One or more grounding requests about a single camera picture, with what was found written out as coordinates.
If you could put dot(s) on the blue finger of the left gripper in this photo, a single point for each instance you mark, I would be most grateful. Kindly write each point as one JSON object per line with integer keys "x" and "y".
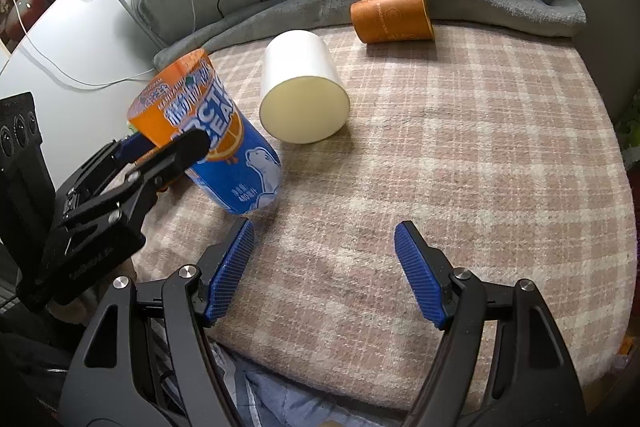
{"x": 135, "y": 147}
{"x": 169, "y": 162}

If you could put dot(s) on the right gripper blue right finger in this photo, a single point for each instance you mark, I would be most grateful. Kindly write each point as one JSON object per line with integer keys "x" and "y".
{"x": 428, "y": 272}

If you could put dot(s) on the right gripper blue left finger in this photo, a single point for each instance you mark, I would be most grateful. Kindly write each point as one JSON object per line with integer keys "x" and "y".
{"x": 223, "y": 266}

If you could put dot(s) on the blue orange Arctic Ocean cup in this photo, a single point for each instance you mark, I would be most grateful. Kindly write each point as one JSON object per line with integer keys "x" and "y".
{"x": 241, "y": 171}

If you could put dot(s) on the white paper cup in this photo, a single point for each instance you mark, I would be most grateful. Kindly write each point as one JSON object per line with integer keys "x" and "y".
{"x": 303, "y": 98}

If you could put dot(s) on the small orange paper cup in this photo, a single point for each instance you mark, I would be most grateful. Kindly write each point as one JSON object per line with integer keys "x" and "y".
{"x": 378, "y": 21}

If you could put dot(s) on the black speaker box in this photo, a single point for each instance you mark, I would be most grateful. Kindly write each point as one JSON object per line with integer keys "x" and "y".
{"x": 20, "y": 135}

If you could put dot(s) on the blue jeans leg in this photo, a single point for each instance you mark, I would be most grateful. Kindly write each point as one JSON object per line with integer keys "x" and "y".
{"x": 263, "y": 398}

